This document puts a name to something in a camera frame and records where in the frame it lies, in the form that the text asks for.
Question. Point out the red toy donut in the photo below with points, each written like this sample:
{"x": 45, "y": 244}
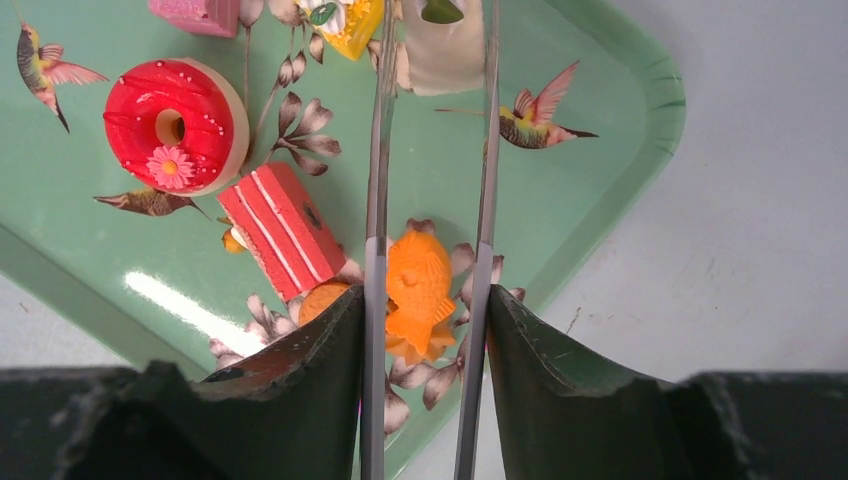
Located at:
{"x": 177, "y": 125}

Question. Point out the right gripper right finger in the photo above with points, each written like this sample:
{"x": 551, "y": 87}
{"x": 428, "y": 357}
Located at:
{"x": 565, "y": 411}

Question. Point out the orange toy cookie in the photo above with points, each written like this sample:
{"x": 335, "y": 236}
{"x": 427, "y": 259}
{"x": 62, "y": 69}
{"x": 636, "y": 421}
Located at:
{"x": 319, "y": 299}

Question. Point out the yellow toy cake slice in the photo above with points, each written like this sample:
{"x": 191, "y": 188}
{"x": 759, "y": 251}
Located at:
{"x": 346, "y": 25}

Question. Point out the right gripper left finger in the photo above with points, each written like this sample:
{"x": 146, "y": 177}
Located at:
{"x": 289, "y": 411}

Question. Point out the pink toy cake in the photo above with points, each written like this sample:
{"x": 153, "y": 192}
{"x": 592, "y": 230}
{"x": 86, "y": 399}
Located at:
{"x": 202, "y": 17}

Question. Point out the red striped toy cake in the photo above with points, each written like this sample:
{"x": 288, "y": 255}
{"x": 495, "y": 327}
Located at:
{"x": 273, "y": 213}

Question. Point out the green floral serving tray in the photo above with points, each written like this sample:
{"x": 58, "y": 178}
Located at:
{"x": 158, "y": 289}

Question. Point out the orange toy fish pastry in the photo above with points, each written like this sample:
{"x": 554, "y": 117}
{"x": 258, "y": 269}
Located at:
{"x": 419, "y": 279}

